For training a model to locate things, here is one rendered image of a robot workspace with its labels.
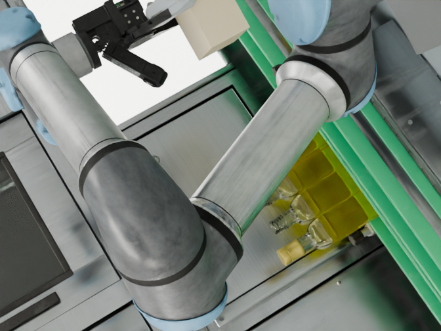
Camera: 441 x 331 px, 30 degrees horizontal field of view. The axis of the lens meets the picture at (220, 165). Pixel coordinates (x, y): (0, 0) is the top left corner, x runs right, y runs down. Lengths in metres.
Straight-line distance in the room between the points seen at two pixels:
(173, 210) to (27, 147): 0.95
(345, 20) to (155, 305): 0.46
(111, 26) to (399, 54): 0.55
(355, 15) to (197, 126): 0.72
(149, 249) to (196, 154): 0.85
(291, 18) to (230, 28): 0.26
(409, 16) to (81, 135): 0.60
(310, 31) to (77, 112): 0.33
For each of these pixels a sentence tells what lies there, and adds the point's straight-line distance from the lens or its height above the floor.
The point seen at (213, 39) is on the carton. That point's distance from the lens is 1.38.
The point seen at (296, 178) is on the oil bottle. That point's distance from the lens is 1.60.
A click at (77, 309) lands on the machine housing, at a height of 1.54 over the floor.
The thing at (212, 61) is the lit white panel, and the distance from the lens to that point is 1.85.
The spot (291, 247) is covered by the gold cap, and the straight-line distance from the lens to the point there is 1.57.
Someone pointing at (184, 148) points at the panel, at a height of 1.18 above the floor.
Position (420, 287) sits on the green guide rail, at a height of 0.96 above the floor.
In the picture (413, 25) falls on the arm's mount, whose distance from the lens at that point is 1.37.
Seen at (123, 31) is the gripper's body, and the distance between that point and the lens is 1.38.
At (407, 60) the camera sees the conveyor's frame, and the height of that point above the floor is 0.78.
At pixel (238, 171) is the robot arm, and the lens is 1.08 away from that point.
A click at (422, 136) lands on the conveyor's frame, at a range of 1.54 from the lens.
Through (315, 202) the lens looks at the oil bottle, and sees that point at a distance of 1.59.
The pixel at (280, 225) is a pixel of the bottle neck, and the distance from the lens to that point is 1.58.
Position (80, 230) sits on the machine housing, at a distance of 1.77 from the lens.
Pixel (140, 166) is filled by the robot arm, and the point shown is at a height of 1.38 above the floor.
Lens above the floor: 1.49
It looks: 12 degrees down
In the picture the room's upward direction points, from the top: 120 degrees counter-clockwise
